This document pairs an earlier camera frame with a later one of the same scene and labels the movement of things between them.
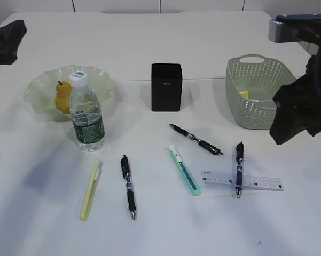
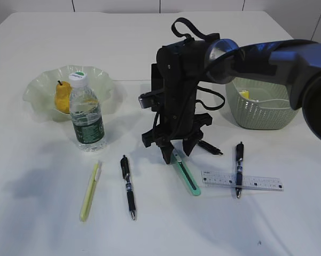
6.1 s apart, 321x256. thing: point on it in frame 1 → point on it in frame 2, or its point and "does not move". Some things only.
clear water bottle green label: (87, 114) does not move
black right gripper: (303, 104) → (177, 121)
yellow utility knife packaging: (245, 94) does not move
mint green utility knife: (185, 172) does not move
